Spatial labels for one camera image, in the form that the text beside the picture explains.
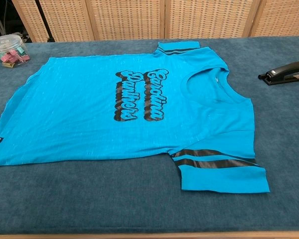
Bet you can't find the blue printed T-shirt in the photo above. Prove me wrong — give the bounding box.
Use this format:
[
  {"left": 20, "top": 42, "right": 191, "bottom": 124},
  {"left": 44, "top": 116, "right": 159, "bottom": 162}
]
[{"left": 0, "top": 41, "right": 271, "bottom": 194}]

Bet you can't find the black stapler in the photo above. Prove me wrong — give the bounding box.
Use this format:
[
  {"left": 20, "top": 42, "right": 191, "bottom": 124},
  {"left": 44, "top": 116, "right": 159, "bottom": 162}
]
[{"left": 258, "top": 60, "right": 299, "bottom": 86}]

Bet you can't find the black tripod stand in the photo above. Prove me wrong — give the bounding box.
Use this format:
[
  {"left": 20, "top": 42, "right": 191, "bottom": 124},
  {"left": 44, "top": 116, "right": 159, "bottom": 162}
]
[{"left": 34, "top": 0, "right": 56, "bottom": 43}]

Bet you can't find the wicker folding screen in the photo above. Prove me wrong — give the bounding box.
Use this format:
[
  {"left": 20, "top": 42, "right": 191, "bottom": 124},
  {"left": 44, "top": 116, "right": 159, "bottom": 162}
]
[{"left": 11, "top": 0, "right": 299, "bottom": 43}]

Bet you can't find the clear plastic clip jar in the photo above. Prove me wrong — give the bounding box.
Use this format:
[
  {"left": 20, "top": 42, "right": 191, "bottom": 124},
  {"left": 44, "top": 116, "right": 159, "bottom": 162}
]
[{"left": 0, "top": 34, "right": 30, "bottom": 68}]

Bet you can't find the blue carpet table cover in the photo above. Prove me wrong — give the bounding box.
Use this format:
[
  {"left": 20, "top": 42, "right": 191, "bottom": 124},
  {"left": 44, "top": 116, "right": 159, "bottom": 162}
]
[{"left": 0, "top": 34, "right": 299, "bottom": 236}]

